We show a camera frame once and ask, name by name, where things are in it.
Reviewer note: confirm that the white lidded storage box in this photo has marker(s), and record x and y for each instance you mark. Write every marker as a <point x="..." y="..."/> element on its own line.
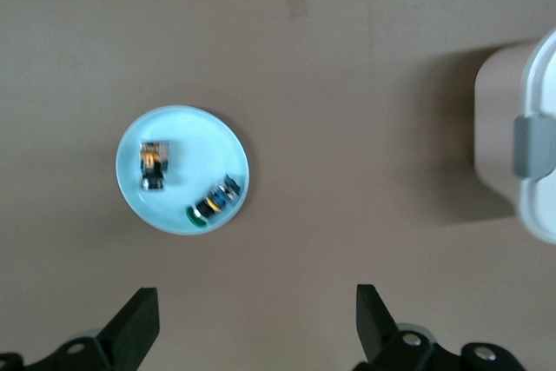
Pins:
<point x="538" y="84"/>

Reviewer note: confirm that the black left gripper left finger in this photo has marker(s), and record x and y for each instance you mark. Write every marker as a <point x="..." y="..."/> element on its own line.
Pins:
<point x="121" y="336"/>

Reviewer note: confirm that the brown tape patch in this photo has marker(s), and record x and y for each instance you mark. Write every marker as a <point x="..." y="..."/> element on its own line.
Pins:
<point x="296" y="4"/>

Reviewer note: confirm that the green push button switch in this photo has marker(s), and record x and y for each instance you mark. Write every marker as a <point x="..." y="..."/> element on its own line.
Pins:
<point x="213" y="203"/>

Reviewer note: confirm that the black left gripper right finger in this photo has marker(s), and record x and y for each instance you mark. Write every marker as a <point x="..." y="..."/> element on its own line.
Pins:
<point x="378" y="336"/>

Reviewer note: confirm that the grey box lid latch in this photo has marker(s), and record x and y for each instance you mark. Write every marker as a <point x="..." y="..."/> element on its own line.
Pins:
<point x="532" y="145"/>

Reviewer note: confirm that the orange and black switch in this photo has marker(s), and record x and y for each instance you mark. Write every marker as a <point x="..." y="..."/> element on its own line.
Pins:
<point x="153" y="162"/>

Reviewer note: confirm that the light blue round plate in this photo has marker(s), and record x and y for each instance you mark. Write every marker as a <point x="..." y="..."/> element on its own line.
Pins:
<point x="191" y="158"/>

